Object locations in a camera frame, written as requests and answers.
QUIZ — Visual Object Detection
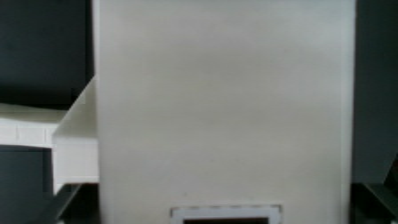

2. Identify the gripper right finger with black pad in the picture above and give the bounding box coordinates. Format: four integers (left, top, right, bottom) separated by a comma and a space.
352, 183, 398, 224

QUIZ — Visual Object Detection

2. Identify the white U-shaped fence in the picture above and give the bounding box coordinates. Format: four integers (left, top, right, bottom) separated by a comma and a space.
0, 81, 100, 192

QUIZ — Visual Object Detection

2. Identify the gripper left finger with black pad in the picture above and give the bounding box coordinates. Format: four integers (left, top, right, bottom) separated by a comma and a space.
36, 184, 82, 224

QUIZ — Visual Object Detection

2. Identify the small white tagged cube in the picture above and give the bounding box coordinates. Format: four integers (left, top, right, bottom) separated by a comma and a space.
95, 0, 356, 224

